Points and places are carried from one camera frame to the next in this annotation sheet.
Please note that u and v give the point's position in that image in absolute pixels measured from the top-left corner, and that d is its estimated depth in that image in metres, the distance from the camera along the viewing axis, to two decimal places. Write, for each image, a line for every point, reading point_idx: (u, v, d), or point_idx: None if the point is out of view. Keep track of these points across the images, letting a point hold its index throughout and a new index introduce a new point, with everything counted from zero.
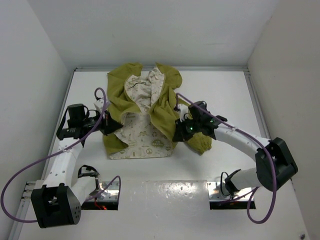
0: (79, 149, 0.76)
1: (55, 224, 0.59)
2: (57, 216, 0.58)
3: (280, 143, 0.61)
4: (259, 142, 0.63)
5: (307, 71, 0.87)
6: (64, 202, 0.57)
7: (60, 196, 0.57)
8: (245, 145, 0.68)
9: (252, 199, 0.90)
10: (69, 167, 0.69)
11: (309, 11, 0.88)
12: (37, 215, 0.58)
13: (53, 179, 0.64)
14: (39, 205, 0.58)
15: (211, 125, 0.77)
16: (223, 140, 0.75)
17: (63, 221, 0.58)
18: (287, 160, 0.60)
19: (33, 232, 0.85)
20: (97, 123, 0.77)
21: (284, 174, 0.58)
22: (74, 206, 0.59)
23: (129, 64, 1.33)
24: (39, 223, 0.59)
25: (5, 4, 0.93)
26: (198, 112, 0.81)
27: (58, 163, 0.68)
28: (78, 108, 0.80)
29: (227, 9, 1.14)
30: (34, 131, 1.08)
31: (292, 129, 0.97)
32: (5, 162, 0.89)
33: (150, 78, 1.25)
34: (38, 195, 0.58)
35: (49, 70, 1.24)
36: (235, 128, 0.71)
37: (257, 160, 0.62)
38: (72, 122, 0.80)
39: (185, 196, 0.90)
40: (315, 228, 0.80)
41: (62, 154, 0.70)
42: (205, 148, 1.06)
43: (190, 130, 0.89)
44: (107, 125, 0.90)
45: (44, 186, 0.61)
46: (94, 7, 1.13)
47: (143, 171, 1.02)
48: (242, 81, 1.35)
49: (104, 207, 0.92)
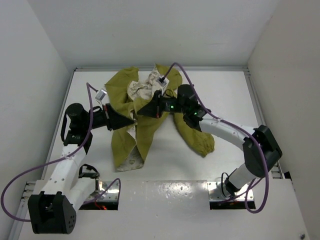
0: (82, 155, 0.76)
1: (48, 230, 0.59)
2: (52, 224, 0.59)
3: (265, 130, 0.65)
4: (246, 132, 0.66)
5: (308, 71, 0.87)
6: (60, 212, 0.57)
7: (56, 205, 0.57)
8: (232, 135, 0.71)
9: (252, 199, 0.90)
10: (69, 174, 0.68)
11: (309, 11, 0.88)
12: (32, 221, 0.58)
13: (52, 185, 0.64)
14: (35, 210, 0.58)
15: (196, 118, 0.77)
16: (208, 131, 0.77)
17: (57, 229, 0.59)
18: (272, 146, 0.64)
19: (33, 232, 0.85)
20: (91, 121, 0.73)
21: (272, 159, 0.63)
22: (69, 215, 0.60)
23: (125, 70, 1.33)
24: (33, 228, 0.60)
25: (5, 5, 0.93)
26: (189, 104, 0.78)
27: (58, 169, 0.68)
28: (78, 115, 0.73)
29: (227, 9, 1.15)
30: (34, 131, 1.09)
31: (292, 129, 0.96)
32: (6, 162, 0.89)
33: (151, 81, 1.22)
34: (36, 201, 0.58)
35: (49, 70, 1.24)
36: (220, 119, 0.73)
37: (245, 149, 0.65)
38: (73, 127, 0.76)
39: (185, 196, 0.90)
40: (315, 228, 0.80)
41: (63, 161, 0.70)
42: (208, 150, 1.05)
43: (170, 109, 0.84)
44: (108, 118, 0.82)
45: (42, 192, 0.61)
46: (94, 8, 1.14)
47: (143, 171, 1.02)
48: (242, 81, 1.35)
49: (104, 207, 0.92)
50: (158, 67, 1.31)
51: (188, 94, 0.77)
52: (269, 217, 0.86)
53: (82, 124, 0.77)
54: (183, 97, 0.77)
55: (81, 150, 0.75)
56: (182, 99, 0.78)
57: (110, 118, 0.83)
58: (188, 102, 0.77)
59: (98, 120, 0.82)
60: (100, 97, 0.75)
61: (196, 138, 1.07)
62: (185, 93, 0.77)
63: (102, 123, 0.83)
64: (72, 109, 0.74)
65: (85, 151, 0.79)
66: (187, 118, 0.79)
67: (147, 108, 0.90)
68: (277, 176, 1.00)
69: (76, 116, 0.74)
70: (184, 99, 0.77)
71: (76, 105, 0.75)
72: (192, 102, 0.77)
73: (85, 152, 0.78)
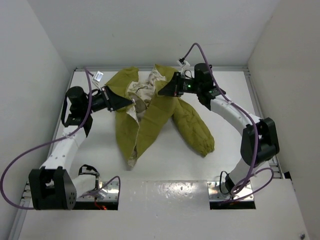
0: (82, 135, 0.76)
1: (48, 207, 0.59)
2: (52, 200, 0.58)
3: (270, 123, 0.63)
4: (250, 119, 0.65)
5: (308, 70, 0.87)
6: (61, 186, 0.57)
7: (57, 180, 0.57)
8: (236, 119, 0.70)
9: (252, 199, 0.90)
10: (69, 152, 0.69)
11: (309, 10, 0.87)
12: (32, 196, 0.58)
13: (52, 161, 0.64)
14: (36, 185, 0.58)
15: (209, 96, 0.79)
16: (218, 112, 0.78)
17: (57, 205, 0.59)
18: (271, 140, 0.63)
19: (32, 232, 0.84)
20: (90, 102, 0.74)
21: (266, 152, 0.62)
22: (69, 190, 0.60)
23: (125, 70, 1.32)
24: (33, 204, 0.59)
25: (5, 5, 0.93)
26: (203, 79, 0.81)
27: (59, 147, 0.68)
28: (78, 97, 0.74)
29: (227, 9, 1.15)
30: (34, 131, 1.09)
31: (292, 129, 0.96)
32: (6, 162, 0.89)
33: (151, 81, 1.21)
34: (37, 175, 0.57)
35: (49, 70, 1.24)
36: (231, 102, 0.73)
37: (244, 134, 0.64)
38: (73, 110, 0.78)
39: (185, 196, 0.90)
40: (315, 228, 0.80)
41: (64, 140, 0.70)
42: (208, 150, 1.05)
43: (187, 88, 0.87)
44: (108, 99, 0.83)
45: (43, 167, 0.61)
46: (94, 8, 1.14)
47: (143, 171, 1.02)
48: (242, 81, 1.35)
49: (104, 207, 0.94)
50: (158, 67, 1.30)
51: (203, 69, 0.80)
52: (269, 216, 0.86)
53: (82, 108, 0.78)
54: (198, 71, 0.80)
55: (82, 130, 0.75)
56: (198, 73, 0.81)
57: (110, 99, 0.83)
58: (203, 77, 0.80)
59: (99, 102, 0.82)
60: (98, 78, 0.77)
61: (196, 139, 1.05)
62: (200, 68, 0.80)
63: (103, 107, 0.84)
64: (71, 92, 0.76)
65: (85, 135, 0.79)
66: (201, 95, 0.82)
67: (166, 88, 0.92)
68: (277, 176, 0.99)
69: (76, 98, 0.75)
70: (199, 73, 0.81)
71: (75, 88, 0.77)
72: (207, 78, 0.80)
73: (85, 135, 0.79)
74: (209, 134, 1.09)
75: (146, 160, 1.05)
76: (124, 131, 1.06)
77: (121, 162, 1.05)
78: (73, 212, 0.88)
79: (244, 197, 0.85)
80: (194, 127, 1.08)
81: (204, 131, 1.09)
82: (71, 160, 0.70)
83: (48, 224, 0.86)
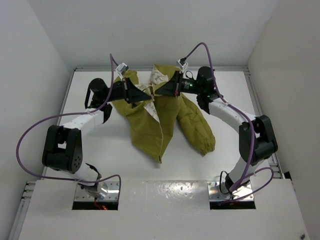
0: (100, 119, 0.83)
1: (55, 164, 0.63)
2: (59, 158, 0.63)
3: (265, 119, 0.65)
4: (247, 117, 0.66)
5: (308, 71, 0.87)
6: (72, 146, 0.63)
7: (70, 139, 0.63)
8: (233, 119, 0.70)
9: (252, 199, 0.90)
10: (87, 124, 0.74)
11: (310, 10, 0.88)
12: (44, 148, 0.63)
13: (71, 124, 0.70)
14: (51, 139, 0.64)
15: (207, 100, 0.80)
16: (216, 114, 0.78)
17: (63, 166, 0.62)
18: (269, 137, 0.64)
19: (31, 233, 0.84)
20: (109, 95, 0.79)
21: (263, 149, 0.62)
22: (77, 155, 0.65)
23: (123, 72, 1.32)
24: (43, 158, 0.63)
25: (5, 5, 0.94)
26: (205, 85, 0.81)
27: (79, 117, 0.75)
28: (100, 89, 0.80)
29: (226, 9, 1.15)
30: (35, 131, 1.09)
31: (293, 130, 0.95)
32: (5, 162, 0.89)
33: (155, 80, 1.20)
34: (54, 131, 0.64)
35: (49, 70, 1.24)
36: (227, 103, 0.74)
37: (240, 132, 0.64)
38: (95, 99, 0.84)
39: (185, 196, 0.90)
40: (315, 228, 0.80)
41: (85, 114, 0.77)
42: (208, 149, 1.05)
43: (188, 87, 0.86)
44: (127, 90, 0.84)
45: (62, 126, 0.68)
46: (94, 8, 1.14)
47: (143, 171, 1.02)
48: (242, 81, 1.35)
49: (104, 207, 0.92)
50: (158, 67, 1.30)
51: (206, 76, 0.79)
52: (270, 217, 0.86)
53: (103, 98, 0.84)
54: (202, 77, 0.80)
55: (100, 114, 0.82)
56: (201, 79, 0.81)
57: (128, 89, 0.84)
58: (205, 84, 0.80)
59: (119, 92, 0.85)
60: (121, 70, 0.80)
61: (197, 137, 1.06)
62: (204, 74, 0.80)
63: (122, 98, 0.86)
64: (95, 82, 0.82)
65: (103, 120, 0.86)
66: (199, 98, 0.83)
67: (166, 87, 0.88)
68: (277, 176, 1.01)
69: (98, 89, 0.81)
70: (202, 79, 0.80)
71: (99, 79, 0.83)
72: (209, 84, 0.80)
73: (103, 120, 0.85)
74: (211, 134, 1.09)
75: (146, 160, 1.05)
76: (137, 133, 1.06)
77: (121, 162, 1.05)
78: (73, 212, 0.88)
79: (244, 197, 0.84)
80: (196, 125, 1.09)
81: (206, 130, 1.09)
82: (85, 133, 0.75)
83: (47, 224, 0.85)
